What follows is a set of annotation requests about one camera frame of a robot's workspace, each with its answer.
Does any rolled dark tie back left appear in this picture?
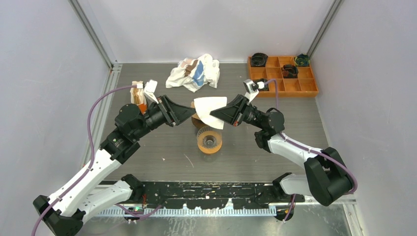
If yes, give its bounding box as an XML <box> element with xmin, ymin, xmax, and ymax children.
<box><xmin>250</xmin><ymin>53</ymin><xmax>268</xmax><ymax>67</ymax></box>

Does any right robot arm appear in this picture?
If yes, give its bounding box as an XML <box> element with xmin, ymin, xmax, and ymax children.
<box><xmin>210</xmin><ymin>94</ymin><xmax>358</xmax><ymax>206</ymax></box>

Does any aluminium frame rail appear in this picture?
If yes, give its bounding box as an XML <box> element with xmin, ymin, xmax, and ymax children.
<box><xmin>60</xmin><ymin>182</ymin><xmax>357</xmax><ymax>217</ymax></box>

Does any white paper coffee filter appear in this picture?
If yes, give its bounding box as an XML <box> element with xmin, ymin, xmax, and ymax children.
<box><xmin>194</xmin><ymin>96</ymin><xmax>227</xmax><ymax>130</ymax></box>

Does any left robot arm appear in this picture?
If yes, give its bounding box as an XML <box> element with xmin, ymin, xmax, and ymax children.
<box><xmin>33</xmin><ymin>95</ymin><xmax>195</xmax><ymax>236</ymax></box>

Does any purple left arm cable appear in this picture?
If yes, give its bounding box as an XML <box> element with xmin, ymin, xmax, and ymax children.
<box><xmin>30</xmin><ymin>85</ymin><xmax>144</xmax><ymax>236</ymax></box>

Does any rolled green floral tie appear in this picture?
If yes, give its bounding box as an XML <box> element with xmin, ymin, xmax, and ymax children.
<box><xmin>294</xmin><ymin>54</ymin><xmax>310</xmax><ymax>67</ymax></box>

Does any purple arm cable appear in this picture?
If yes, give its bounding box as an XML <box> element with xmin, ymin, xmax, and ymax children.
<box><xmin>30</xmin><ymin>85</ymin><xmax>144</xmax><ymax>236</ymax></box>
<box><xmin>264</xmin><ymin>79</ymin><xmax>358</xmax><ymax>223</ymax></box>

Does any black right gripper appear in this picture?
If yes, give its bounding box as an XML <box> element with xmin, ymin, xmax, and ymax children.
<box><xmin>210</xmin><ymin>94</ymin><xmax>264</xmax><ymax>129</ymax></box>

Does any rolled orange floral tie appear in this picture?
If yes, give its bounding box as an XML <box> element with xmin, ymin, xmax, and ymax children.
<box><xmin>281</xmin><ymin>64</ymin><xmax>298</xmax><ymax>79</ymax></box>

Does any orange coffee filter box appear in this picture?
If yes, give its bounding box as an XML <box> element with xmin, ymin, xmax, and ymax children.
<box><xmin>130</xmin><ymin>81</ymin><xmax>148</xmax><ymax>114</ymax></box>

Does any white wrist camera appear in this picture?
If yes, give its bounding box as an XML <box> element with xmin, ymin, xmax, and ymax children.
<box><xmin>243</xmin><ymin>79</ymin><xmax>259</xmax><ymax>103</ymax></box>
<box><xmin>136</xmin><ymin>80</ymin><xmax>159</xmax><ymax>104</ymax></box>

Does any crumpled white plastic bag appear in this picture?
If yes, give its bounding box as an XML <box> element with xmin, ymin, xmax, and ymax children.
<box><xmin>165</xmin><ymin>54</ymin><xmax>220</xmax><ymax>92</ymax></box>

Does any brown paper coffee filter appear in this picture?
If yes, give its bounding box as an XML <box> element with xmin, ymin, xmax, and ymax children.
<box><xmin>191</xmin><ymin>101</ymin><xmax>201</xmax><ymax>120</ymax></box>

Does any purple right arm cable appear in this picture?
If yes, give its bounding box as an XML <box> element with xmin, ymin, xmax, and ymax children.
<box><xmin>264</xmin><ymin>79</ymin><xmax>358</xmax><ymax>223</ymax></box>

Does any rolled dark green tie front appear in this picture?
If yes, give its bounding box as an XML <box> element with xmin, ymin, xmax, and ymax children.
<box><xmin>253</xmin><ymin>78</ymin><xmax>269</xmax><ymax>91</ymax></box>

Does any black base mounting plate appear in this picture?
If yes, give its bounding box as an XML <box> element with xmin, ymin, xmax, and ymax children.
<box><xmin>112</xmin><ymin>181</ymin><xmax>305</xmax><ymax>211</ymax></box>

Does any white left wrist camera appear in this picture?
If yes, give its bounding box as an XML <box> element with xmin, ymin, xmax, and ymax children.
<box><xmin>136</xmin><ymin>80</ymin><xmax>159</xmax><ymax>104</ymax></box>

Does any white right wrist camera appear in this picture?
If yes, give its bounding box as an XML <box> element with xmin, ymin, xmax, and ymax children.
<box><xmin>243</xmin><ymin>79</ymin><xmax>259</xmax><ymax>103</ymax></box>

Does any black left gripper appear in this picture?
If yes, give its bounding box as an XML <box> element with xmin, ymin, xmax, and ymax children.
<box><xmin>133</xmin><ymin>95</ymin><xmax>197</xmax><ymax>140</ymax></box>

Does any light wooden dripper ring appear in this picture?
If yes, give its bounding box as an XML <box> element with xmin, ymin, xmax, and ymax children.
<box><xmin>197</xmin><ymin>140</ymin><xmax>223</xmax><ymax>155</ymax></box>

